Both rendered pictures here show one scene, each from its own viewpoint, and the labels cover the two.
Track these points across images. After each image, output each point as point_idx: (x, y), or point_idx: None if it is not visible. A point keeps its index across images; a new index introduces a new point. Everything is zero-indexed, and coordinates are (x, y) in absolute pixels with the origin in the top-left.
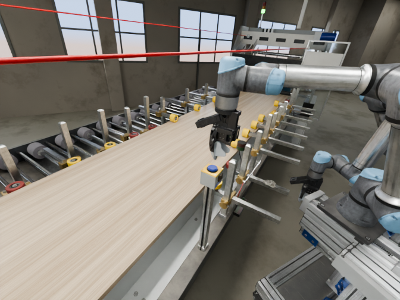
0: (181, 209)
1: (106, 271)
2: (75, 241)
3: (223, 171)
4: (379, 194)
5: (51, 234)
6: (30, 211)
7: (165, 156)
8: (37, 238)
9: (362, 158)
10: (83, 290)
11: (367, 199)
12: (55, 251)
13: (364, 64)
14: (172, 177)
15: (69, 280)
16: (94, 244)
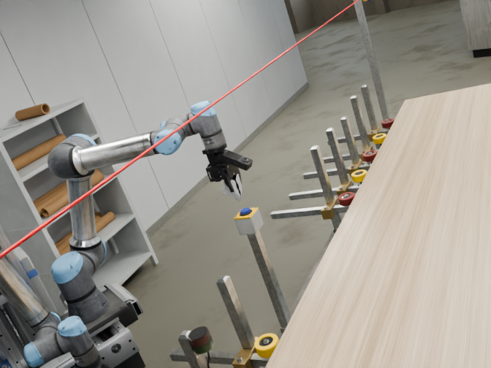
0: (308, 285)
1: (350, 227)
2: (399, 223)
3: None
4: (99, 238)
5: (431, 216)
6: (490, 212)
7: (402, 355)
8: (438, 210)
9: (39, 299)
10: (356, 217)
11: (96, 263)
12: (408, 215)
13: (74, 148)
14: (348, 317)
15: (372, 215)
16: (378, 229)
